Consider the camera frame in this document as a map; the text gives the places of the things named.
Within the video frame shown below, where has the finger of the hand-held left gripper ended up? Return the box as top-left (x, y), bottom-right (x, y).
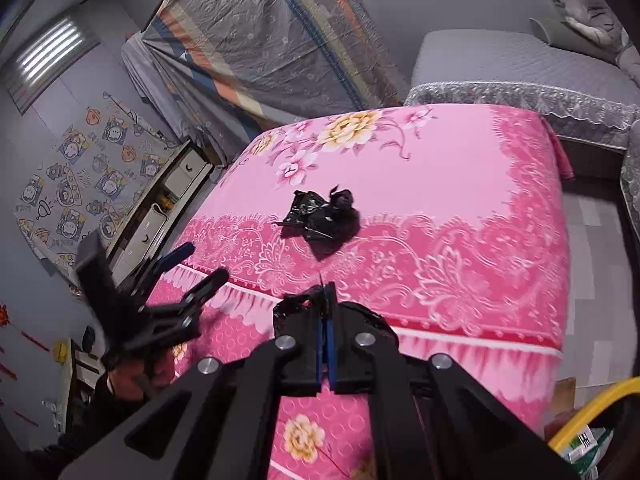
top-left (132, 241), bottom-right (197, 293)
top-left (164, 268), bottom-right (231, 322)

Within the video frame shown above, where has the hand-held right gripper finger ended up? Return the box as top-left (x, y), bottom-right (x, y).
top-left (59, 285), bottom-right (329, 480)
top-left (325, 305), bottom-right (581, 480)

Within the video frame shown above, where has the black plastic bag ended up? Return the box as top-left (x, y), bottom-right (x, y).
top-left (272, 282), bottom-right (398, 348)
top-left (277, 186), bottom-right (362, 261)

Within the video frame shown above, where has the yellow-rimmed black trash bin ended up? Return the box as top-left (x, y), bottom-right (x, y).
top-left (547, 377), bottom-right (640, 480)

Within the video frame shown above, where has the person's left hand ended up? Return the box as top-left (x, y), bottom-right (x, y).
top-left (107, 344), bottom-right (177, 402)

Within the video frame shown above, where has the white drawer cabinet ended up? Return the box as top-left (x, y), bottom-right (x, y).
top-left (107, 140), bottom-right (217, 281)

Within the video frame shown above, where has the cartoon print cloth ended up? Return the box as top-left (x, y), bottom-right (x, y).
top-left (12, 91), bottom-right (172, 282)

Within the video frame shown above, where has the pink floral blanket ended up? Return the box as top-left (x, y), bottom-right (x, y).
top-left (142, 104), bottom-right (576, 480)

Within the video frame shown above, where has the grey sofa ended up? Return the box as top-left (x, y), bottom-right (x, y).
top-left (404, 30), bottom-right (640, 261)

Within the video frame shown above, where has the grey quilted lace-trimmed sofa cover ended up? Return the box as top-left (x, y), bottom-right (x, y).
top-left (404, 30), bottom-right (640, 137)
top-left (619, 120), bottom-right (640, 242)

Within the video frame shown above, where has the grey bolster cushion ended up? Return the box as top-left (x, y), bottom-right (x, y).
top-left (529, 16), bottom-right (567, 49)

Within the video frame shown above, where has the white tiger plush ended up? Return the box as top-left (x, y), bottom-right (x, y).
top-left (550, 0), bottom-right (632, 72)

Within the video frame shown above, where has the red wall ornament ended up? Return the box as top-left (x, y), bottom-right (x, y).
top-left (0, 304), bottom-right (27, 382)

